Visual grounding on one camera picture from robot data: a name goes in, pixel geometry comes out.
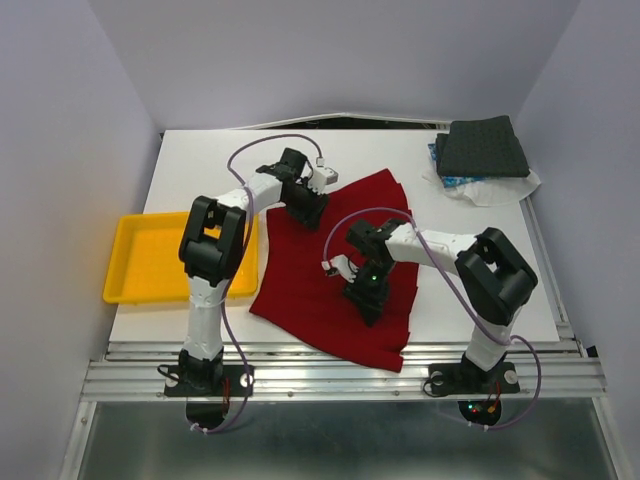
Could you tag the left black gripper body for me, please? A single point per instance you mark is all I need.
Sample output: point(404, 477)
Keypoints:
point(302, 199)

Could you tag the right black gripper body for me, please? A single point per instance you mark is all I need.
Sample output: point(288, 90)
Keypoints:
point(370, 281)

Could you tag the red skirt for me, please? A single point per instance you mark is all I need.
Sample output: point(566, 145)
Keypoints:
point(297, 296)

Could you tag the dark grey dotted skirt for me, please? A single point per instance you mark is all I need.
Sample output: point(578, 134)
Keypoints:
point(481, 148)

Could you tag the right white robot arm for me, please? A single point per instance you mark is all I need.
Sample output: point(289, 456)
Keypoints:
point(486, 272)

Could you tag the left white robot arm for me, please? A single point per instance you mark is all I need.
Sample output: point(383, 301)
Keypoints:
point(214, 243)

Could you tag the blue floral skirt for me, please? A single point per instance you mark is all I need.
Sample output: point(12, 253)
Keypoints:
point(450, 181)

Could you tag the white paper sheet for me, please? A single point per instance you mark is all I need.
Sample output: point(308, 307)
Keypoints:
point(489, 192)

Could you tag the yellow plastic tray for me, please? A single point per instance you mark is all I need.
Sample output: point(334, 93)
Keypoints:
point(144, 267)

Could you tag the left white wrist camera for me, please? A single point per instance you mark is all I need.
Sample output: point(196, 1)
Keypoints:
point(322, 177)

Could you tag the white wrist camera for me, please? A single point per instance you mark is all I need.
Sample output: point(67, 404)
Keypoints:
point(322, 177)
point(342, 266)

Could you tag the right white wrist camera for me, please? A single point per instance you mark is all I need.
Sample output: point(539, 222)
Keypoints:
point(342, 266)

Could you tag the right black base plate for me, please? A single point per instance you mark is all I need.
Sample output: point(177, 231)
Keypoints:
point(446, 379)

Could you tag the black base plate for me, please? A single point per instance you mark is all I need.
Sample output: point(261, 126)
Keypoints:
point(446, 379)
point(213, 408)

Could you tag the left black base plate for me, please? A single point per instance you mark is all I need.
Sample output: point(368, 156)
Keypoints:
point(213, 408)

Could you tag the aluminium mounting rail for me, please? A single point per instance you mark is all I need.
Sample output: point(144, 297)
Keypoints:
point(287, 371)

